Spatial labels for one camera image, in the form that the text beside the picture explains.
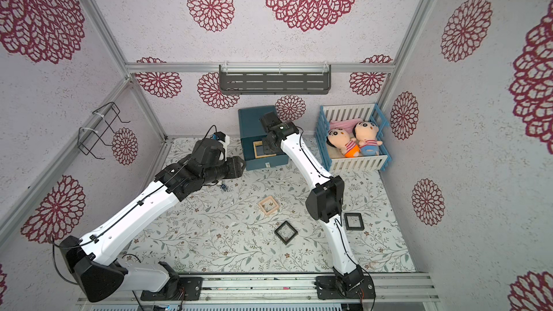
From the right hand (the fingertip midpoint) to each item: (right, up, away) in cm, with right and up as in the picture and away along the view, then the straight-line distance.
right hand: (280, 148), depth 92 cm
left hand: (-14, -6, -18) cm, 24 cm away
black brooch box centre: (+2, -34, -5) cm, 35 cm away
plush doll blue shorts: (+41, +8, +11) cm, 43 cm away
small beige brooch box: (-5, -25, +3) cm, 26 cm away
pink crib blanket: (+36, +13, +21) cm, 44 cm away
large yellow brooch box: (-9, -1, 0) cm, 9 cm away
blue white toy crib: (+35, +5, +14) cm, 38 cm away
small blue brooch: (-26, -17, +8) cm, 32 cm away
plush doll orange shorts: (+34, -2, +10) cm, 35 cm away
